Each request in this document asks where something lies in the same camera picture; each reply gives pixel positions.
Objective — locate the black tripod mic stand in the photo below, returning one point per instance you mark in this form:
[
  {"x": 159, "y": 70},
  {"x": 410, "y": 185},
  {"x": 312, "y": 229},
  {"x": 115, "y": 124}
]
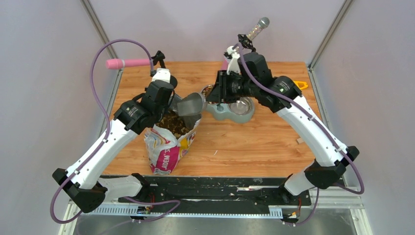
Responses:
[{"x": 246, "y": 42}]

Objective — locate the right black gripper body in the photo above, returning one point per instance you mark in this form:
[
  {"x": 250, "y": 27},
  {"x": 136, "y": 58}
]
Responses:
[{"x": 236, "y": 87}]

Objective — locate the pink microphone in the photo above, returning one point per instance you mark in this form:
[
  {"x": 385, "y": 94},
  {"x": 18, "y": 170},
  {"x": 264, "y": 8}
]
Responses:
[{"x": 116, "y": 64}]

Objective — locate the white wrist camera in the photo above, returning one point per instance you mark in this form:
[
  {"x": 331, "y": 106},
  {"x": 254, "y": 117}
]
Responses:
[
  {"x": 162, "y": 74},
  {"x": 232, "y": 55}
]

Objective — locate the metal food scoop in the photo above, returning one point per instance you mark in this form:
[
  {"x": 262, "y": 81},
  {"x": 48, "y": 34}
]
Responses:
[{"x": 191, "y": 105}]

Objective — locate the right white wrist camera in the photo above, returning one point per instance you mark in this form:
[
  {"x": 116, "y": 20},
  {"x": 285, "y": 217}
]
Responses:
[{"x": 232, "y": 55}]

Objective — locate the pink metronome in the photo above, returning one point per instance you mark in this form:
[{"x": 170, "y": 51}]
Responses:
[{"x": 225, "y": 63}]

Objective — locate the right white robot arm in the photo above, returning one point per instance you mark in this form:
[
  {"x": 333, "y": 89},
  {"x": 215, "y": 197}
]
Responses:
[{"x": 248, "y": 75}]

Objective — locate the yellow green triangle toy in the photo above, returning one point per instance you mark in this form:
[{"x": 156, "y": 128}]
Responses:
[{"x": 301, "y": 84}]

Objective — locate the pet food bag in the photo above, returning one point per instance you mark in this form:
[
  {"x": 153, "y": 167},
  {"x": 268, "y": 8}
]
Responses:
[{"x": 170, "y": 139}]

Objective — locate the grey double pet bowl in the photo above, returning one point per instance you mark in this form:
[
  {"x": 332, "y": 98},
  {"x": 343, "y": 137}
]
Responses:
[{"x": 241, "y": 111}]

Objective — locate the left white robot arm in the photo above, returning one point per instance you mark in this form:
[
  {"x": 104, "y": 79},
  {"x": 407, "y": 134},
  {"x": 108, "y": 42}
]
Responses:
[{"x": 82, "y": 181}]

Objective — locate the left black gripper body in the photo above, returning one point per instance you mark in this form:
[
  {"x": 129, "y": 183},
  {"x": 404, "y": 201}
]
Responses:
[{"x": 160, "y": 113}]

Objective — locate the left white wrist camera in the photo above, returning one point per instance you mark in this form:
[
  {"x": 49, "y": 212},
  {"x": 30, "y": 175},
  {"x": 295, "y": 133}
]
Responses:
[{"x": 162, "y": 74}]

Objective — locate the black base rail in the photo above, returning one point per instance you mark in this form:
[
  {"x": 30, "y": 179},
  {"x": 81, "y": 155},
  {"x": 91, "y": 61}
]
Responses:
[{"x": 224, "y": 197}]

